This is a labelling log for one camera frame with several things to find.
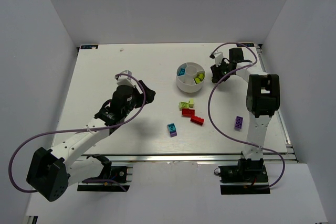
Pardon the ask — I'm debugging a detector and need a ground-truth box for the lime lego brick small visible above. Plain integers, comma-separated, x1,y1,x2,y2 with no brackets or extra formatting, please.
194,77,202,84

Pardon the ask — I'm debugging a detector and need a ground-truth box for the white round divided container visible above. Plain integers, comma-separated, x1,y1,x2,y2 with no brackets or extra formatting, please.
176,62,206,93

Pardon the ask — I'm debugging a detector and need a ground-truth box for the lime lego plate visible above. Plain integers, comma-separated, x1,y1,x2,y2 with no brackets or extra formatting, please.
178,102,190,111

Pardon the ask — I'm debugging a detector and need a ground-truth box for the pale green lego brick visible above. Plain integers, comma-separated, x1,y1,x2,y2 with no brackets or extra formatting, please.
188,99,195,108

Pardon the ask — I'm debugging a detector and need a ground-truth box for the green small lego brick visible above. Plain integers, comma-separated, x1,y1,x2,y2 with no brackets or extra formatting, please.
197,73,205,81

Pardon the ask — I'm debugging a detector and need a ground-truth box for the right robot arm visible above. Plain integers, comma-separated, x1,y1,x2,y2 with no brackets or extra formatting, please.
210,47,280,166

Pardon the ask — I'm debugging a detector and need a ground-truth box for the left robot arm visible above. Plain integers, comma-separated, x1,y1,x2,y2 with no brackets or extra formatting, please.
26,81,156,202

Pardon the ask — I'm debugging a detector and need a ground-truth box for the right corner label sticker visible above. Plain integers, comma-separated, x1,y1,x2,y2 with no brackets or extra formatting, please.
236,42,255,47

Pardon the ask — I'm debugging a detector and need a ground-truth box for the corner label sticker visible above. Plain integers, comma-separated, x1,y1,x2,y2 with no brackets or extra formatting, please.
80,45,98,50
236,42,255,47

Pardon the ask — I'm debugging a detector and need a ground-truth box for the teal small lego brick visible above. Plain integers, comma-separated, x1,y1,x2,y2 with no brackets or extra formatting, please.
167,123,176,132

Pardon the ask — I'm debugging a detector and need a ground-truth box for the red flat lego brick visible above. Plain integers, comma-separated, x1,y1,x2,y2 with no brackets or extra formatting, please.
181,108,195,118

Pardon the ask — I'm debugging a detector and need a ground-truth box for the red stepped lego brick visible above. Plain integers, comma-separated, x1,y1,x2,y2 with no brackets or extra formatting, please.
190,115,204,125

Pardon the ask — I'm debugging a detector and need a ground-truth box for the left corner label sticker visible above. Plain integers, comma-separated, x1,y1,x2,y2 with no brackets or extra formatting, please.
80,45,98,50

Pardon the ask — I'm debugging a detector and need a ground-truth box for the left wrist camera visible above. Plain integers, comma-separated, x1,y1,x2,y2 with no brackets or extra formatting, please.
115,70,135,88

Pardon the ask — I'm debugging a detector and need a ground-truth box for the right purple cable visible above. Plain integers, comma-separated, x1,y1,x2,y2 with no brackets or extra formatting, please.
207,41,286,189

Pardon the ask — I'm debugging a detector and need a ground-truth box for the aluminium frame rail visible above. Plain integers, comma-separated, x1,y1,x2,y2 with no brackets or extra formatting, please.
102,153,297,162

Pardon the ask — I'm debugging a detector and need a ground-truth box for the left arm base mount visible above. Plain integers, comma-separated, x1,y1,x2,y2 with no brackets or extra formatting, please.
77,154,133,193

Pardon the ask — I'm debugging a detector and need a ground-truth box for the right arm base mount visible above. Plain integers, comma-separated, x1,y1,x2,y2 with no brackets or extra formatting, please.
214,158,270,195

